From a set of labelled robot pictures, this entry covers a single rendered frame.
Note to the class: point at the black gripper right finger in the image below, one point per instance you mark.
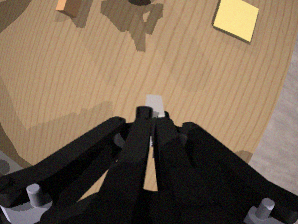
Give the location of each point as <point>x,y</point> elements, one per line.
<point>230,181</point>

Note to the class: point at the yellow sticky-note pad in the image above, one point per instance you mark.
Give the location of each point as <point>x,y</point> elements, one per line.
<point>237,18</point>

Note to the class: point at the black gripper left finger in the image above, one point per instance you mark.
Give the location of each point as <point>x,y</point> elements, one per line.
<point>67,174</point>

